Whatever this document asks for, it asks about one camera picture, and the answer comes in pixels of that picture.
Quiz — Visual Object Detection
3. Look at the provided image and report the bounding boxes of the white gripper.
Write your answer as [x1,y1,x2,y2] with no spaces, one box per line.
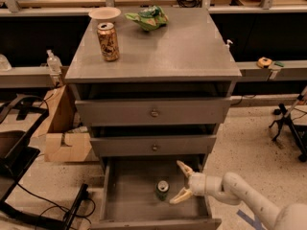
[170,160,222,205]

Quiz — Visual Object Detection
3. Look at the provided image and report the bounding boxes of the green soda can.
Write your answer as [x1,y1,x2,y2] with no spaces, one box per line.
[155,180,170,201]

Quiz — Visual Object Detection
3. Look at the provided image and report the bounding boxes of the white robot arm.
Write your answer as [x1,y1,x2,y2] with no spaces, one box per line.
[170,160,307,230]

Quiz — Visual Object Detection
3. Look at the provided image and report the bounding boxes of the grey middle drawer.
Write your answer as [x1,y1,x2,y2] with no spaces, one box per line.
[90,135,216,157]

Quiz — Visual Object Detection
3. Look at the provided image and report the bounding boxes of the grey open bottom drawer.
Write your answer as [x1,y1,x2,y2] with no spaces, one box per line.
[91,155,222,230]

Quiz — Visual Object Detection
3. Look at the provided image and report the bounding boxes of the grey top drawer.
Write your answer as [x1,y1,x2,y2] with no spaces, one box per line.
[76,98,230,127]

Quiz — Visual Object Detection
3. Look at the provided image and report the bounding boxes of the grey wooden drawer cabinet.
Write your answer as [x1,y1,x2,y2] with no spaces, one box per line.
[64,6,243,230]

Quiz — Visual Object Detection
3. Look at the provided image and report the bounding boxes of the gold patterned soda can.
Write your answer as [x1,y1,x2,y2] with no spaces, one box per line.
[97,22,119,61]

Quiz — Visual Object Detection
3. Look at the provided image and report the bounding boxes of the black tripod stand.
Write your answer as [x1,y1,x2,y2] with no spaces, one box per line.
[269,86,307,162]

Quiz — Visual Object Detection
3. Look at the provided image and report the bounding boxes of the cardboard box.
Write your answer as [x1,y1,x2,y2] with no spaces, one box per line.
[34,73,98,163]

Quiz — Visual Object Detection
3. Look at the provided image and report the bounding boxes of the small white pump bottle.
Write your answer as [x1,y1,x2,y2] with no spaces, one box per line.
[225,39,233,49]

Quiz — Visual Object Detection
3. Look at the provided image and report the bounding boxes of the green marker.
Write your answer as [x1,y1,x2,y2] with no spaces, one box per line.
[274,61,284,67]

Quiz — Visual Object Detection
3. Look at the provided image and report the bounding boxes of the green chip bag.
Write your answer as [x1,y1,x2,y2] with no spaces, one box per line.
[125,6,169,32]

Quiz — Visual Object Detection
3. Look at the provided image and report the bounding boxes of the clear plastic bottle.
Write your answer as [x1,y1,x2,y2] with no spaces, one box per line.
[47,50,62,74]

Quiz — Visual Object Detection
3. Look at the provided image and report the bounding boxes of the black floor cable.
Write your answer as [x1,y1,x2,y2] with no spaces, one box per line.
[15,182,97,230]

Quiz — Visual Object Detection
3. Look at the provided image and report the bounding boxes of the black chair frame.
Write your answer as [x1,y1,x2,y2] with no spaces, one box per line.
[0,94,88,230]

